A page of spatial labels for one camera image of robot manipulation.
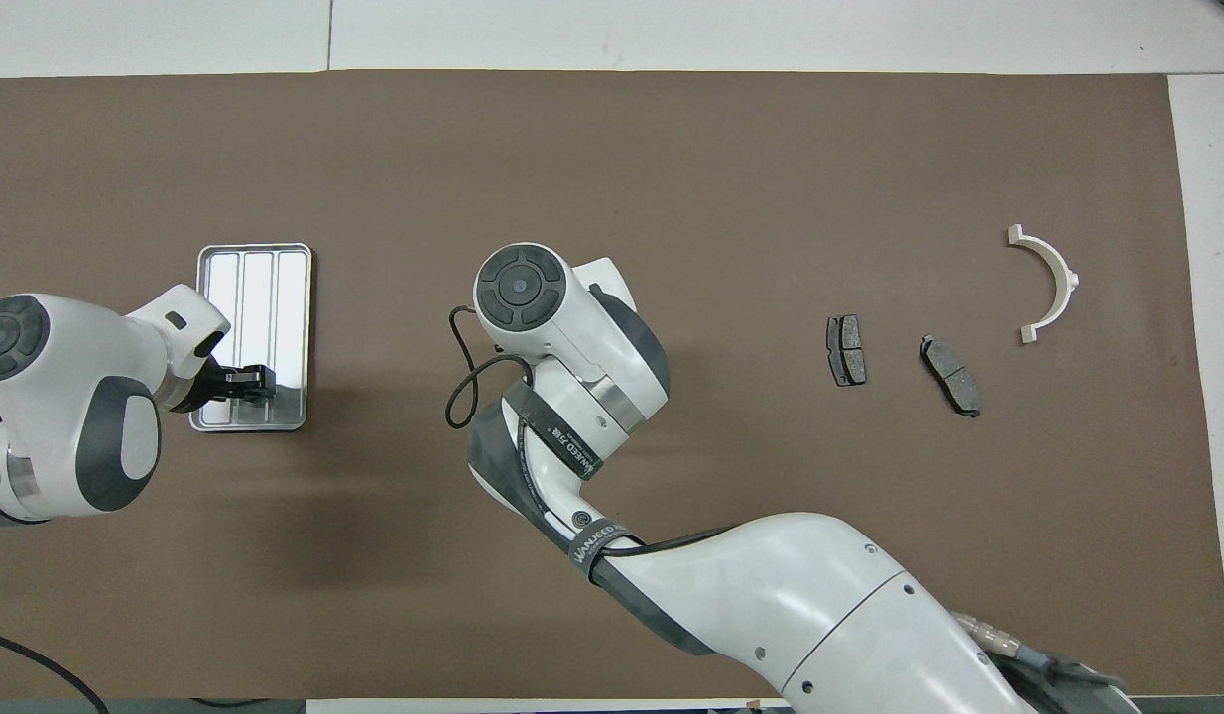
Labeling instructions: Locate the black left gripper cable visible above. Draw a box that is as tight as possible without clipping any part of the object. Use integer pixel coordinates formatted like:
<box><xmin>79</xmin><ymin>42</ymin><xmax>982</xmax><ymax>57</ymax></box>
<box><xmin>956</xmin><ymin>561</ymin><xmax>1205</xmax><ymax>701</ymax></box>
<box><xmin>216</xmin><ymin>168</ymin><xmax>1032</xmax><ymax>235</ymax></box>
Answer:
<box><xmin>0</xmin><ymin>629</ymin><xmax>110</xmax><ymax>714</ymax></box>

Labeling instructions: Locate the long curved brake pad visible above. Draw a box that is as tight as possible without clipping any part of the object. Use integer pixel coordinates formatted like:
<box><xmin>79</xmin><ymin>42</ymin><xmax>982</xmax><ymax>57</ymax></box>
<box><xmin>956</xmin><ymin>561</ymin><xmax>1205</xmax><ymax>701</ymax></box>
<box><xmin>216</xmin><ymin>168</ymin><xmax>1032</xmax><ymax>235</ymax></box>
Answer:
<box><xmin>919</xmin><ymin>334</ymin><xmax>983</xmax><ymax>418</ymax></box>

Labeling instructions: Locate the white semicircular plastic clamp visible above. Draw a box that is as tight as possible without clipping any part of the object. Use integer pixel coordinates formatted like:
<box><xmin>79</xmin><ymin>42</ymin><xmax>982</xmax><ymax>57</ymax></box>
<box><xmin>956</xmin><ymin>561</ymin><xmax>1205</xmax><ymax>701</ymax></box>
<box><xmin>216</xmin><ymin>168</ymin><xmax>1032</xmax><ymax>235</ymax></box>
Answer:
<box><xmin>1006</xmin><ymin>224</ymin><xmax>1081</xmax><ymax>346</ymax></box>

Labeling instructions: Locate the silver metal tray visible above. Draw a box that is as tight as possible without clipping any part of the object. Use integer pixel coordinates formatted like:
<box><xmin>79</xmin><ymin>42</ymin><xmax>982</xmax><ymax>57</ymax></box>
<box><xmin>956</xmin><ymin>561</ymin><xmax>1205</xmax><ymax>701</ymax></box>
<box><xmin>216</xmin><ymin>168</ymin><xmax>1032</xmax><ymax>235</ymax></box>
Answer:
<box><xmin>188</xmin><ymin>243</ymin><xmax>313</xmax><ymax>433</ymax></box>

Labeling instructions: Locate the brown table mat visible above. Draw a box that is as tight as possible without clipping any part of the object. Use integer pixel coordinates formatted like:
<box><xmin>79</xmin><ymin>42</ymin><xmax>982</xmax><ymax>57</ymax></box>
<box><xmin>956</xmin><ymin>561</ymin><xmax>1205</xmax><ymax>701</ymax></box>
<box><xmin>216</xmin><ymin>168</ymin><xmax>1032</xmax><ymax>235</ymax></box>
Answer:
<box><xmin>0</xmin><ymin>69</ymin><xmax>1224</xmax><ymax>700</ymax></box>

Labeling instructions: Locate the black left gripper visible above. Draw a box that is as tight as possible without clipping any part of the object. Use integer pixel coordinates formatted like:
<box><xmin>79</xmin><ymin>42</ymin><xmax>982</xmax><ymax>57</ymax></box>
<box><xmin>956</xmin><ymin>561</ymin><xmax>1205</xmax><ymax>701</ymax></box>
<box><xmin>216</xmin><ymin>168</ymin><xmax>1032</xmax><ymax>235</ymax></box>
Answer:
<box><xmin>190</xmin><ymin>363</ymin><xmax>278</xmax><ymax>409</ymax></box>

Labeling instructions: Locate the short rectangular brake pad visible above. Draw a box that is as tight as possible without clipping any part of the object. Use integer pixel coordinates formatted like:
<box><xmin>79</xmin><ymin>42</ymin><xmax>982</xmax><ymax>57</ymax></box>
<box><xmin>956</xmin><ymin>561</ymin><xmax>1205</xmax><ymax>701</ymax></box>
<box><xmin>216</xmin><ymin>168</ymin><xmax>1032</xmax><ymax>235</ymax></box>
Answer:
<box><xmin>826</xmin><ymin>313</ymin><xmax>868</xmax><ymax>388</ymax></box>

